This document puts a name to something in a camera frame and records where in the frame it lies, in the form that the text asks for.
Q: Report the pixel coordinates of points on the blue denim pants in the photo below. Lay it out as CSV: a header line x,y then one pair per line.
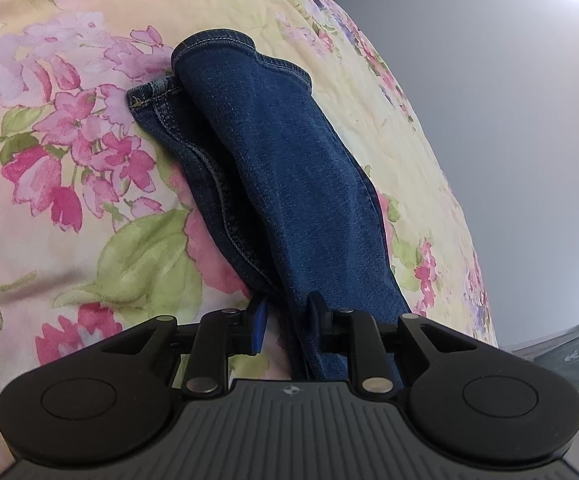
x,y
279,160

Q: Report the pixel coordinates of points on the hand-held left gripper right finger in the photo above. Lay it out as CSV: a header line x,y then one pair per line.
x,y
319,321

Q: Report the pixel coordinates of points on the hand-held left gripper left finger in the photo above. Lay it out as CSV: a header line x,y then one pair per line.
x,y
258,331

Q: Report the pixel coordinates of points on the grey patterned window curtain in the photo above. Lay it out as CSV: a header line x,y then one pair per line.
x,y
574,350

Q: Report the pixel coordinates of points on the floral bedspread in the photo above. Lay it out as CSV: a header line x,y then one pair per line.
x,y
69,260

